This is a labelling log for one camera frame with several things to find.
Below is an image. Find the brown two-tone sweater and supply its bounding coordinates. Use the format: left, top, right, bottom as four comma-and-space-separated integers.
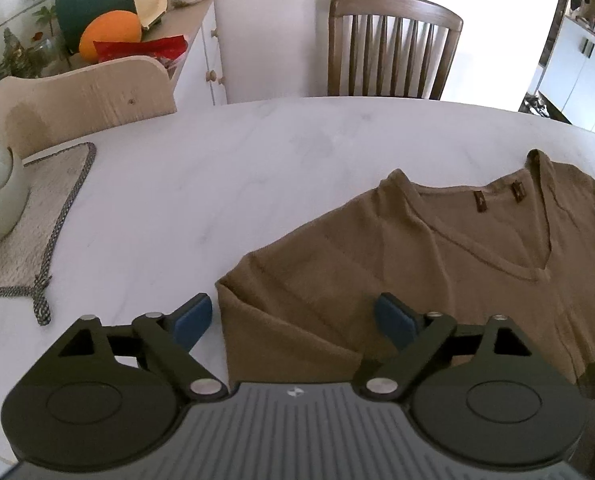
216, 150, 595, 399

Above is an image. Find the grey woven placemat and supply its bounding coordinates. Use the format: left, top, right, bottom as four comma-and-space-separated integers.
0, 142, 96, 326

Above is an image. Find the white drawer cabinet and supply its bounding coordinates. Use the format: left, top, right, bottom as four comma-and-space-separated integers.
41, 0, 230, 111

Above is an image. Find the red cloth on cabinet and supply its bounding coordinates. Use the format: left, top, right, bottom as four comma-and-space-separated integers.
93, 35, 188, 65

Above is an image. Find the orange fruit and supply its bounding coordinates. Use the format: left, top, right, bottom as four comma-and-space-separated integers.
79, 10, 142, 64

